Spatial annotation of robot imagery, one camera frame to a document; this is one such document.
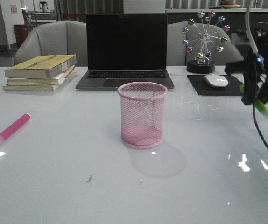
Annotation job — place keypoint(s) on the pink mesh pen holder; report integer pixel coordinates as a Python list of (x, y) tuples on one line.
[(142, 110)]

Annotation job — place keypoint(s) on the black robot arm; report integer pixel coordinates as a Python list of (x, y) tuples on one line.
[(258, 43)]

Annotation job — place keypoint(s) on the middle book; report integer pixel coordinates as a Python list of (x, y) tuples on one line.
[(57, 80)]

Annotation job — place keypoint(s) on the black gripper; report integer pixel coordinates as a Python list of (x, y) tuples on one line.
[(255, 73)]

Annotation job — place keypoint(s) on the ferris wheel desk ornament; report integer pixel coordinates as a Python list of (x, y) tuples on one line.
[(205, 35)]

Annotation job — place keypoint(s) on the white computer mouse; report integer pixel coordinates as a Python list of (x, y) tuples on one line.
[(216, 81)]

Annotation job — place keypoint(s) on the red trash bin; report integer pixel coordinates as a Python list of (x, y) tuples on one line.
[(21, 33)]

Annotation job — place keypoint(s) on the pink highlighter pen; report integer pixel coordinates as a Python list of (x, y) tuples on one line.
[(10, 130)]

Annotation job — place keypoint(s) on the top yellow book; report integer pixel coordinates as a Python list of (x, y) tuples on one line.
[(44, 67)]

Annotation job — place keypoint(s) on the black mouse pad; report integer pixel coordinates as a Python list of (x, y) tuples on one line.
[(202, 87)]

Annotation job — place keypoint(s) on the right grey armchair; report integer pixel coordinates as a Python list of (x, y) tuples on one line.
[(177, 55)]

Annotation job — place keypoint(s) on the green highlighter pen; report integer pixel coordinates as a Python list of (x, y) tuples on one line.
[(259, 105)]

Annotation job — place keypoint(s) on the fruit bowl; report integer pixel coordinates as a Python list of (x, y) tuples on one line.
[(227, 4)]

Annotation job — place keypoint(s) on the left grey armchair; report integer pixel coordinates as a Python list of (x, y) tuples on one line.
[(57, 38)]

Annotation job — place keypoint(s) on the bottom book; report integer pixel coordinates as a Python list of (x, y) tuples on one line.
[(31, 87)]

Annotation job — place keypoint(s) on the grey armchair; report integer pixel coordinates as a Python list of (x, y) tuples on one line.
[(177, 55), (57, 38)]

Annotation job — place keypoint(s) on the grey laptop computer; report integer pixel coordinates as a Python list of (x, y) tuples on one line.
[(124, 48)]

